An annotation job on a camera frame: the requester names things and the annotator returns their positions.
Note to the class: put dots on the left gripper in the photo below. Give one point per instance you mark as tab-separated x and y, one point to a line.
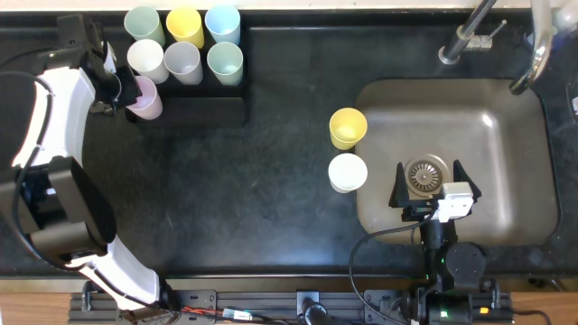
105	86

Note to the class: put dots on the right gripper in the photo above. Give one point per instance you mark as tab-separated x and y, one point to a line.
417	212

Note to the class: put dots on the pink cup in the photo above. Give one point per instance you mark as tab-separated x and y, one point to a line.
151	106

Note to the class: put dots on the white cup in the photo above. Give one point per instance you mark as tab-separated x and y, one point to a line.
145	58
347	172

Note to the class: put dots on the yellow cup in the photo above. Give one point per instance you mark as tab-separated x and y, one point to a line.
347	126
183	23

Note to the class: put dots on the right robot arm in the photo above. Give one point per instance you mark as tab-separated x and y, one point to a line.
460	264

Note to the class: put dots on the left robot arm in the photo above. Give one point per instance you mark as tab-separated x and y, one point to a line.
68	113

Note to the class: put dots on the grey cup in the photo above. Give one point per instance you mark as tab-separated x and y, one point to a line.
182	59

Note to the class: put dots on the green cup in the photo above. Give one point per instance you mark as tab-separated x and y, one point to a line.
225	61
142	22

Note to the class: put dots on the steel sink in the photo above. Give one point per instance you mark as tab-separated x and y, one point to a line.
496	149

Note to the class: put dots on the black tray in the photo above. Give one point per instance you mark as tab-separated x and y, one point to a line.
203	110

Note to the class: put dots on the blue cup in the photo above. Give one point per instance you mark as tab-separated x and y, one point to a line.
222	21

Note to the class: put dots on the steel tap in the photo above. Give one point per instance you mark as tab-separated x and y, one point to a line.
540	54

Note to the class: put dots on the blue soap bottle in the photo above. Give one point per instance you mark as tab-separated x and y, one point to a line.
566	20

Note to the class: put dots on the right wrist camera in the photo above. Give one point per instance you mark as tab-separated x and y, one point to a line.
454	201

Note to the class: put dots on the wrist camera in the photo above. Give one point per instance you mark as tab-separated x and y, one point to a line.
109	58
454	201

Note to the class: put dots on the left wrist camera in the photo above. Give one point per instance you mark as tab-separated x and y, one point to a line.
109	58

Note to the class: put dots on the mounting rail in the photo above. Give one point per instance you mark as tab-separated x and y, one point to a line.
271	304

